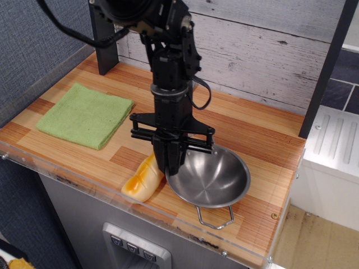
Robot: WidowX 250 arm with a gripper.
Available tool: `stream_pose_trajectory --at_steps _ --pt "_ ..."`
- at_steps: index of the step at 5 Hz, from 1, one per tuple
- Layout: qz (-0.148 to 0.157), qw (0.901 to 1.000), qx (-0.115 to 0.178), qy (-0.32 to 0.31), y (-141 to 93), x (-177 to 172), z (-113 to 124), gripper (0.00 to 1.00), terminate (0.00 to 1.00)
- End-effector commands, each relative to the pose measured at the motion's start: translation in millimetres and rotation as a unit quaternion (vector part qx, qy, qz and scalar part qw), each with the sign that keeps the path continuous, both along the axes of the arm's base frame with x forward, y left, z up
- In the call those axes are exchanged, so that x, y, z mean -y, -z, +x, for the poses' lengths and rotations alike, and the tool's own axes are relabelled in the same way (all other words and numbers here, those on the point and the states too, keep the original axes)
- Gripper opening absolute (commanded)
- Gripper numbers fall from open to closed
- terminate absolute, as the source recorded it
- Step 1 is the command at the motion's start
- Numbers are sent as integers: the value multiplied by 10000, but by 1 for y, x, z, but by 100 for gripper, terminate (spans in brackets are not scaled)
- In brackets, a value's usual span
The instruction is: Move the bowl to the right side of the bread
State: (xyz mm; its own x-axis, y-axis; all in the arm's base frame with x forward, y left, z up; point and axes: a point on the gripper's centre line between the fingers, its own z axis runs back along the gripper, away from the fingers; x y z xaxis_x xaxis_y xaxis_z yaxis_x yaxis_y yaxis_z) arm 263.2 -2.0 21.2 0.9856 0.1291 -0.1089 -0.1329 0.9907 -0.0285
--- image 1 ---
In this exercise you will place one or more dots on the green folded cloth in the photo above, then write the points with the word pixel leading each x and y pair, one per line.
pixel 85 117

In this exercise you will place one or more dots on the steel two-handled frying pan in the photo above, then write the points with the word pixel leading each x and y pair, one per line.
pixel 211 180

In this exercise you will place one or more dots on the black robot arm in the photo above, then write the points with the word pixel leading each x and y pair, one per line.
pixel 167 31

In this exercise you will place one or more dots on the right dark vertical post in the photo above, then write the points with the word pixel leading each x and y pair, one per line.
pixel 339 36

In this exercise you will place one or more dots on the toy bread loaf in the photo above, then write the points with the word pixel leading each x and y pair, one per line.
pixel 142 185

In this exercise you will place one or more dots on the dark vertical post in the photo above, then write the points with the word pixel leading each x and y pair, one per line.
pixel 339 36
pixel 107 58

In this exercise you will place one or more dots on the left dark vertical post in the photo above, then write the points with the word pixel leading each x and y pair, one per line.
pixel 107 58

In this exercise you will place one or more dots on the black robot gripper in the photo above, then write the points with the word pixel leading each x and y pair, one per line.
pixel 172 129

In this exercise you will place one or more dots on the white grooved side unit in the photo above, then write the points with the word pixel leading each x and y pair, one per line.
pixel 327 177

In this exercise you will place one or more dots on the grey cabinet button panel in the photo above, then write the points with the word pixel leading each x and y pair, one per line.
pixel 128 250

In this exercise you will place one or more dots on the clear acrylic table guard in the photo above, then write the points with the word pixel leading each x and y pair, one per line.
pixel 86 195

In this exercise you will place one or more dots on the yellow object at corner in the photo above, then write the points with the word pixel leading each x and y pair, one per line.
pixel 20 264

